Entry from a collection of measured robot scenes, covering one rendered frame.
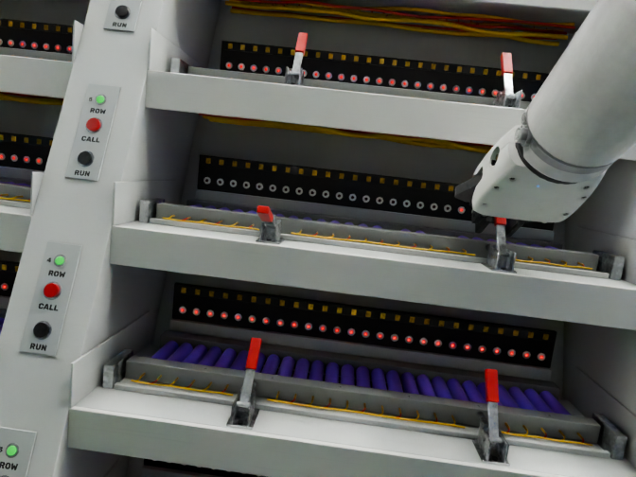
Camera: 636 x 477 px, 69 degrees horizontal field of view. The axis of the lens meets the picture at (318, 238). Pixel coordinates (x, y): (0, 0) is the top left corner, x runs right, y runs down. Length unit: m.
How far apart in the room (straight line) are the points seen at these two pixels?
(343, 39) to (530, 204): 0.49
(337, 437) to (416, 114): 0.38
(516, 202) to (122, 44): 0.50
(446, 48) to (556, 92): 0.50
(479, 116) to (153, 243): 0.41
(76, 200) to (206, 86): 0.20
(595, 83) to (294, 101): 0.34
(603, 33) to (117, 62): 0.52
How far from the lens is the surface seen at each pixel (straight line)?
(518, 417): 0.62
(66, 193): 0.61
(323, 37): 0.87
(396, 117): 0.58
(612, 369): 0.68
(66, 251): 0.59
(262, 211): 0.47
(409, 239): 0.59
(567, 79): 0.39
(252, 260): 0.53
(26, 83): 0.71
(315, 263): 0.52
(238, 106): 0.60
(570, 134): 0.40
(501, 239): 0.57
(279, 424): 0.54
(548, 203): 0.51
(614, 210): 0.70
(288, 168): 0.71
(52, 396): 0.59
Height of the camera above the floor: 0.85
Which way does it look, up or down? 12 degrees up
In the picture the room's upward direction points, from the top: 8 degrees clockwise
